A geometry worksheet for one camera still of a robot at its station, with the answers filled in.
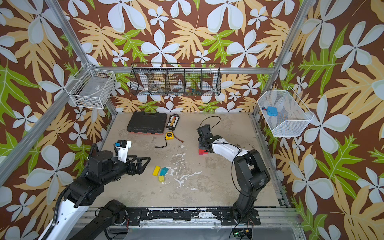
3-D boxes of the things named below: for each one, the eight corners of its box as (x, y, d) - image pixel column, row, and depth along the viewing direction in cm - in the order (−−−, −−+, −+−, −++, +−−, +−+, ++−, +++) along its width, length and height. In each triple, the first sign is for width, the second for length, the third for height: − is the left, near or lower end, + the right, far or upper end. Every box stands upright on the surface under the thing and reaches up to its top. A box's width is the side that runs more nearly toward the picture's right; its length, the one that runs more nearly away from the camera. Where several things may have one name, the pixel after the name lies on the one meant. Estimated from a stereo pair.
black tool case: (127, 135, 108) (125, 131, 104) (134, 115, 120) (132, 111, 116) (164, 135, 108) (163, 131, 104) (167, 116, 120) (166, 111, 117)
